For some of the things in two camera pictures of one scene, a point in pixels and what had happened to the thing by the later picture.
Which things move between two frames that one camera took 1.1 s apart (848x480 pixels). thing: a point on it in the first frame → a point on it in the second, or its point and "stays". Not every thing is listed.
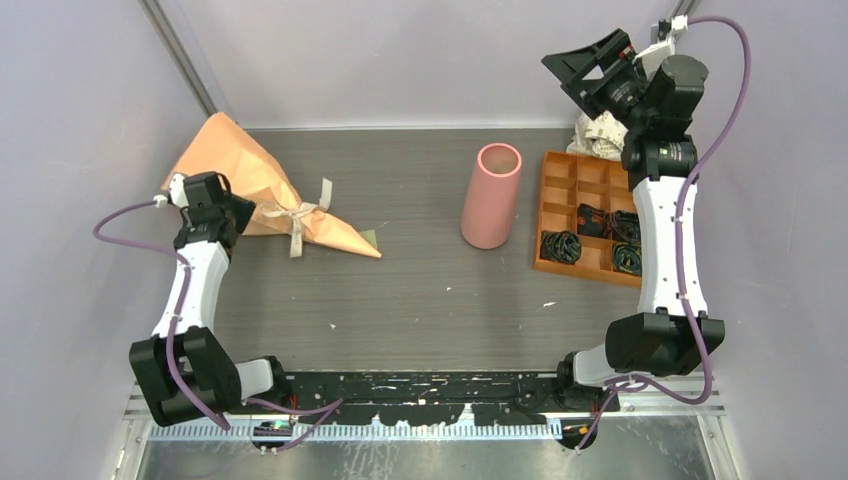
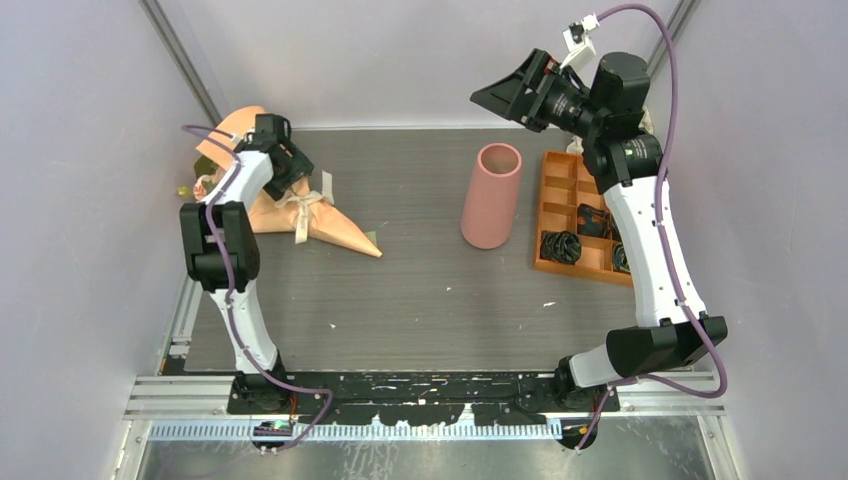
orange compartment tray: x=569 y=181 stays
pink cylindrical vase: x=490 y=201 stays
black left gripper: x=244 y=209 → x=299 y=168
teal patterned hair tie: x=627 y=257 stays
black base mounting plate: x=428 y=399 stays
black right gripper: x=576 y=65 → x=538 y=73
